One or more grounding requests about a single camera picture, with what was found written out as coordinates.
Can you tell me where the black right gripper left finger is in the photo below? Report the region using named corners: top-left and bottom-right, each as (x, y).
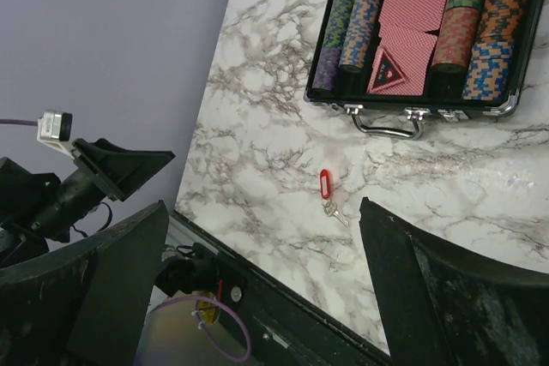
top-left (1, 201), bottom-right (169, 365)

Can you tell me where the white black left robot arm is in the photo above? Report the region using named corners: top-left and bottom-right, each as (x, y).
top-left (1, 138), bottom-right (175, 267)

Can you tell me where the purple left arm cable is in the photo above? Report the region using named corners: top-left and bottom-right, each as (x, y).
top-left (0, 118), bottom-right (252, 363)

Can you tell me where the red playing card deck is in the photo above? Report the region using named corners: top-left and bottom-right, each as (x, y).
top-left (372, 0), bottom-right (446, 97)

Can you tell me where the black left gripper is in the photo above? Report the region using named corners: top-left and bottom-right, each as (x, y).
top-left (32, 138), bottom-right (175, 242)

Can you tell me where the orange blue chip stack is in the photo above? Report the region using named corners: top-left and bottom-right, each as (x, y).
top-left (339, 0), bottom-right (382, 73)

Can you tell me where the black poker chip case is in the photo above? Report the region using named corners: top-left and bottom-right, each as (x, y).
top-left (305, 0), bottom-right (544, 140)

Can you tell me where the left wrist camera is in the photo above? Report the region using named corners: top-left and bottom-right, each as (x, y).
top-left (37, 110), bottom-right (78, 159)

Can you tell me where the red key tag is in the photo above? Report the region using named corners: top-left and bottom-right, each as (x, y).
top-left (319, 169), bottom-right (333, 201)

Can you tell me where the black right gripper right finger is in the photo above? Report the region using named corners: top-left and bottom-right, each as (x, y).
top-left (359, 198), bottom-right (548, 365)

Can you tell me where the green chip stack right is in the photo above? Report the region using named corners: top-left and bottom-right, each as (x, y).
top-left (431, 0), bottom-right (485, 74)

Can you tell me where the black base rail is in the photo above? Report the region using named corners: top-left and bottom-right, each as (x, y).
top-left (156, 214), bottom-right (391, 365)

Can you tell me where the orange black chip stack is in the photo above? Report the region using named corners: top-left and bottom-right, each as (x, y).
top-left (462, 0), bottom-right (527, 101)

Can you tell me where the green blue chip stack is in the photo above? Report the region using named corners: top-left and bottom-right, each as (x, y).
top-left (312, 0), bottom-right (354, 92)

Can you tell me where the red triangular dealer button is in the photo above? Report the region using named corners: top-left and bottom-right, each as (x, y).
top-left (368, 46), bottom-right (407, 94)

